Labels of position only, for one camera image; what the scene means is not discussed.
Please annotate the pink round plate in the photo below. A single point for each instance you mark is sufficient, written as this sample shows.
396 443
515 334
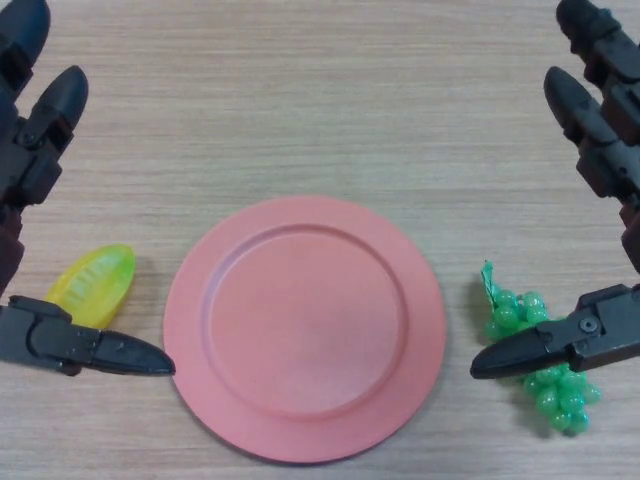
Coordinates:
305 325

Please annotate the yellow green starfruit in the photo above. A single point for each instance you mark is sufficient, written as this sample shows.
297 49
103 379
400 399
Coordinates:
95 282

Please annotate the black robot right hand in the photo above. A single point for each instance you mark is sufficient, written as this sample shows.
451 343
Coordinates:
607 150

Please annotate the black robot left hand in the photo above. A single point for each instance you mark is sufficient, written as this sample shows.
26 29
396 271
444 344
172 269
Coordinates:
30 150

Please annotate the green grapes bunch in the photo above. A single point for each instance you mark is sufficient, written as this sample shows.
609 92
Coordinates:
565 400

